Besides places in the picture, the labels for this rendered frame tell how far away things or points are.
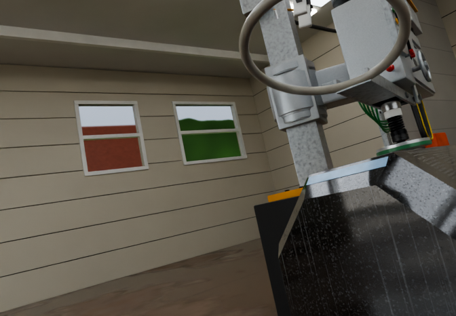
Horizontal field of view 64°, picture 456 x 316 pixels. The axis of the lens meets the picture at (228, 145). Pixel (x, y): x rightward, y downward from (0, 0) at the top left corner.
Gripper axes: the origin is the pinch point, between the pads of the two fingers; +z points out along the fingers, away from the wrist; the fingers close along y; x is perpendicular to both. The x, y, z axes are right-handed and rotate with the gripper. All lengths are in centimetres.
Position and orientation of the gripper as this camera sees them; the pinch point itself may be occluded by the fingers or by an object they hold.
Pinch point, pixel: (302, 11)
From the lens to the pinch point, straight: 94.9
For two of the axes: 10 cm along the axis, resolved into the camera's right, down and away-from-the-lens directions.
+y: 4.3, 4.3, 8.0
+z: -0.4, 8.9, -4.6
